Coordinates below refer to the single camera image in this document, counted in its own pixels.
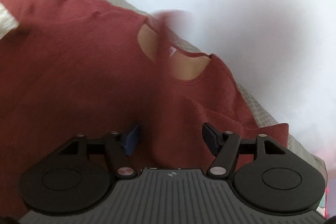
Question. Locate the patterned quilted bedspread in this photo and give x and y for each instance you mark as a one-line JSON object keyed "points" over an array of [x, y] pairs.
{"points": [[258, 108]]}

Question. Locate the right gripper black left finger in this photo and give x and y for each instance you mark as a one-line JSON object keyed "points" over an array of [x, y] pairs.
{"points": [[79, 174]]}

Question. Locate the dark red knit sweater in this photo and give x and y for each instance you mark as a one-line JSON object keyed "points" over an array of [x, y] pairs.
{"points": [[88, 67]]}

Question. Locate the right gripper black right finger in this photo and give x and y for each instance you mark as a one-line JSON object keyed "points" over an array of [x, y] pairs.
{"points": [[263, 173]]}

